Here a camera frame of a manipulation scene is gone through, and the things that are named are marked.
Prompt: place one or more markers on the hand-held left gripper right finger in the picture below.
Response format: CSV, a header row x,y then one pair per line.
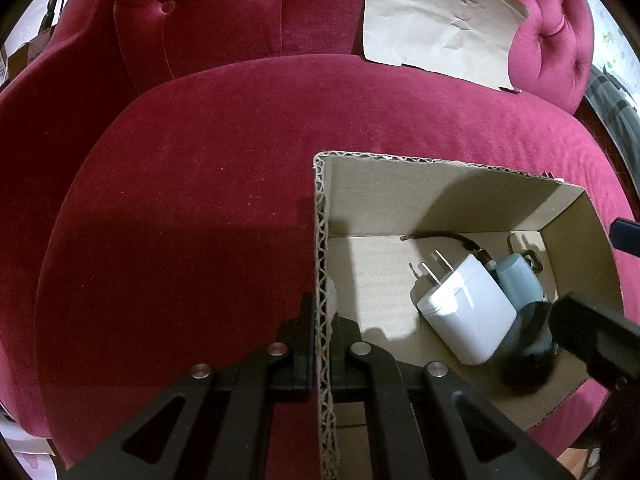
x,y
350,360

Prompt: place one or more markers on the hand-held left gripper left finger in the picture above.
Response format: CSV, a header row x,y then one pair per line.
x,y
300,355

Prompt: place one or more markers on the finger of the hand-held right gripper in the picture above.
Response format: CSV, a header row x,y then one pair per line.
x,y
595,335
625,234

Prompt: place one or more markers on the light blue roll-on bottle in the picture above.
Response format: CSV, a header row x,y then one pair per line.
x,y
520,280

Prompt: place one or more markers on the white charger plug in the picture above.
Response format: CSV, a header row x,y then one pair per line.
x,y
465,310

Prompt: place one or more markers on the grey checkered blanket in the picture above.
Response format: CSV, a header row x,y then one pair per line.
x,y
620,115

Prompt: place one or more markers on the red velvet sofa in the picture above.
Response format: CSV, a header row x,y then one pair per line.
x,y
200,185

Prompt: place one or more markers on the white patterned cloth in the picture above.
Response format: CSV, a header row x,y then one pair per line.
x,y
615,35

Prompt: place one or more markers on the white printed paper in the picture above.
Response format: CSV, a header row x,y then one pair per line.
x,y
25,445

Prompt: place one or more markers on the brown paper sheet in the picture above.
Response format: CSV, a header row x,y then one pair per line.
x,y
440,10

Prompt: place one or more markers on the small background cardboard box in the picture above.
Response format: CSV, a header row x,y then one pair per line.
x,y
25,55

